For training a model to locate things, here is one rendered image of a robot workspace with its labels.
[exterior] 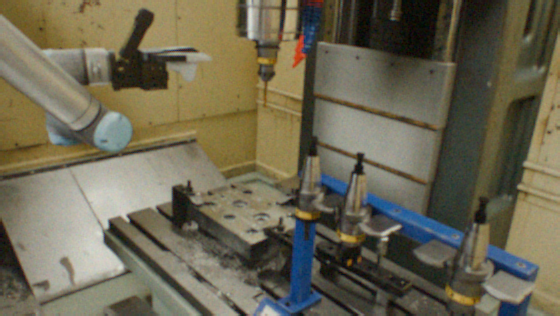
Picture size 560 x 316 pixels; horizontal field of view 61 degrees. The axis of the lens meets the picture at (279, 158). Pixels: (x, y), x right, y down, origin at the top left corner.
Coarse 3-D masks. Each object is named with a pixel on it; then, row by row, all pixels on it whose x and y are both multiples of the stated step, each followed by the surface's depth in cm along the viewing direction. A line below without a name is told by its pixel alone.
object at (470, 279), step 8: (448, 264) 70; (456, 264) 69; (488, 264) 70; (448, 272) 71; (456, 272) 70; (464, 272) 68; (472, 272) 68; (480, 272) 68; (488, 272) 68; (456, 280) 70; (464, 280) 69; (472, 280) 68; (480, 280) 68; (472, 288) 68; (480, 288) 68
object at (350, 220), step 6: (336, 210) 85; (342, 210) 84; (336, 216) 86; (342, 216) 85; (348, 216) 83; (354, 216) 82; (360, 216) 82; (366, 216) 83; (342, 222) 85; (348, 222) 83; (354, 222) 83; (354, 228) 83
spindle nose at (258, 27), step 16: (240, 0) 105; (256, 0) 103; (272, 0) 102; (288, 0) 103; (240, 16) 106; (256, 16) 104; (272, 16) 103; (288, 16) 105; (240, 32) 108; (256, 32) 105; (272, 32) 105; (288, 32) 106
